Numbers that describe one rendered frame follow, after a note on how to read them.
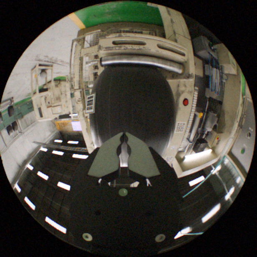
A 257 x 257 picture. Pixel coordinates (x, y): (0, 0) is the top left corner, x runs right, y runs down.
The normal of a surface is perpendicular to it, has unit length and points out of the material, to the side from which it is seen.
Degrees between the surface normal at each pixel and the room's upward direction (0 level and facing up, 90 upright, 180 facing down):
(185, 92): 90
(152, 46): 90
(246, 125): 90
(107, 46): 90
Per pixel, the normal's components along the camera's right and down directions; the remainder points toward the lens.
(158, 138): 0.02, 0.39
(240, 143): -1.00, 0.01
